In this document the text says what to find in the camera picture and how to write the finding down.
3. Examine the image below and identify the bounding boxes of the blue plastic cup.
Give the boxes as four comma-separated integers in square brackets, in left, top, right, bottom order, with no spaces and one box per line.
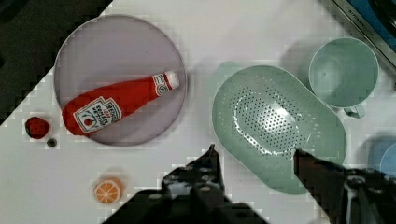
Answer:
[368,137,396,176]

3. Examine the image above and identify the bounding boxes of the red plush ketchup bottle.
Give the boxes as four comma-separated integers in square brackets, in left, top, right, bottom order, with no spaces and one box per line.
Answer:
[62,71,180,136]

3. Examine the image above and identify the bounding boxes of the grey round plate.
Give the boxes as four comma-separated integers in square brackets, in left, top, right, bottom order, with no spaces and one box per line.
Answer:
[54,15,187,147]

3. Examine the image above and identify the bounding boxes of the green plastic strainer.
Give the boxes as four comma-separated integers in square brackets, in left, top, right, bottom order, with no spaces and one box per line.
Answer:
[212,63,347,194]

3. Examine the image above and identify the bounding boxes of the toy strawberry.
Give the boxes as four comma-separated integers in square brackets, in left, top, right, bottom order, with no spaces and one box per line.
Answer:
[24,117,50,139]

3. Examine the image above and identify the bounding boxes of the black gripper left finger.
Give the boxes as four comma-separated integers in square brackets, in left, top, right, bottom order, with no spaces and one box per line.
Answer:
[161,144,225,204]

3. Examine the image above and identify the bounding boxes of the toy orange slice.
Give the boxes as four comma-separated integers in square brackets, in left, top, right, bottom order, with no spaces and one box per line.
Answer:
[93,177,124,203]

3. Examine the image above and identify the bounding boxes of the black and blue box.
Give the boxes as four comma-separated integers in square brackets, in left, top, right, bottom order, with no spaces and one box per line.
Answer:
[329,0,396,69]

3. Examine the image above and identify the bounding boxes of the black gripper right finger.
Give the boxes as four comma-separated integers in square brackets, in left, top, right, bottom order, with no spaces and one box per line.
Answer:
[293,149,396,224]

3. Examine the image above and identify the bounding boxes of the green plastic cup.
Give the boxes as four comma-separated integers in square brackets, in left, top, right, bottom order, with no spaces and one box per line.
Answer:
[298,37,379,119]

